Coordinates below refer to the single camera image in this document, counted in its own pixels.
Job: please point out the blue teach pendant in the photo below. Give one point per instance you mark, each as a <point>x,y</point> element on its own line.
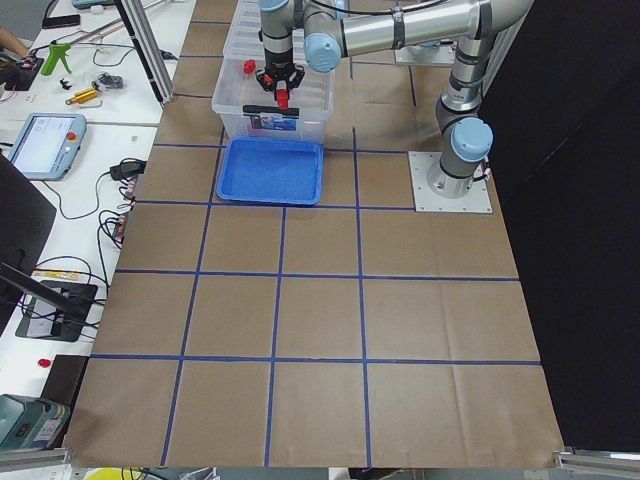
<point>47,145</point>

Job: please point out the aluminium frame post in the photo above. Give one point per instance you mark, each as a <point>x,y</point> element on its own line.
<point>139,29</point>

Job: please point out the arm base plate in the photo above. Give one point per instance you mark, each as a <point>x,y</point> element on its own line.
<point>425,56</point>
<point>436,192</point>

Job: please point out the black monitor stand base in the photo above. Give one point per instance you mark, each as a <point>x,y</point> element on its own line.
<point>43,321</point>

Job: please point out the black power adapter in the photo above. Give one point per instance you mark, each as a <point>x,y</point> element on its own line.
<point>127,168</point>

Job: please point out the red block in box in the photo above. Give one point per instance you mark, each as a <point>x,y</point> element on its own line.
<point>249,66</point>

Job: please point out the green handled reacher grabber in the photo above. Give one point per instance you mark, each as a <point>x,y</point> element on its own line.
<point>57,49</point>

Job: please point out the black smartphone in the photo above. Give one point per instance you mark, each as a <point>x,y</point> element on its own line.
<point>62,21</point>

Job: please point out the blue plastic tray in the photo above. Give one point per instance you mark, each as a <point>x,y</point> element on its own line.
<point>273,171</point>

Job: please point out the red block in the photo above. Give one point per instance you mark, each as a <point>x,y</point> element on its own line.
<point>282,97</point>
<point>249,66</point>

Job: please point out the clear plastic storage box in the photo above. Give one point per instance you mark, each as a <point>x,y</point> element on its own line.
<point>243,106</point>

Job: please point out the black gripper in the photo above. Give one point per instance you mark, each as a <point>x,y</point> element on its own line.
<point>277,61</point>

